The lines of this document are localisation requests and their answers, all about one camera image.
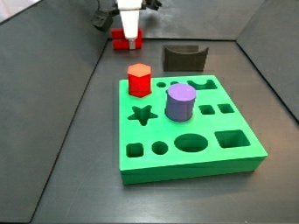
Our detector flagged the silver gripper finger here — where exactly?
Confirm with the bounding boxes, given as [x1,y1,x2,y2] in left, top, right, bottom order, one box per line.
[128,38,136,50]

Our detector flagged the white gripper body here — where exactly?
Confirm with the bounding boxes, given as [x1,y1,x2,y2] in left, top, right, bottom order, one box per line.
[116,0,143,39]

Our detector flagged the red double-square block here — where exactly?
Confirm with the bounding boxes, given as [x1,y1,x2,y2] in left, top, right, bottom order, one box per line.
[111,28,143,50]

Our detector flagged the green shape-sorter board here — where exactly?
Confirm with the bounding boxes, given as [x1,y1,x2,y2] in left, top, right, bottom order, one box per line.
[119,75,267,185]

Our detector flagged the red hexagonal peg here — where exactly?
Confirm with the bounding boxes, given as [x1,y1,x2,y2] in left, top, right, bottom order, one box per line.
[127,63,152,98]

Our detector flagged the black curved stand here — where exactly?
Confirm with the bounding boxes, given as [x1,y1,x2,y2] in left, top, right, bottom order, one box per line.
[163,45,209,72]

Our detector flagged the purple cylinder peg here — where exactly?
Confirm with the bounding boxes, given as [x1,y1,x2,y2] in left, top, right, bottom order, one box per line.
[164,83,196,122]

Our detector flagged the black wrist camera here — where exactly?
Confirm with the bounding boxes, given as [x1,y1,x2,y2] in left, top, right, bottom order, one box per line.
[91,10,115,32]

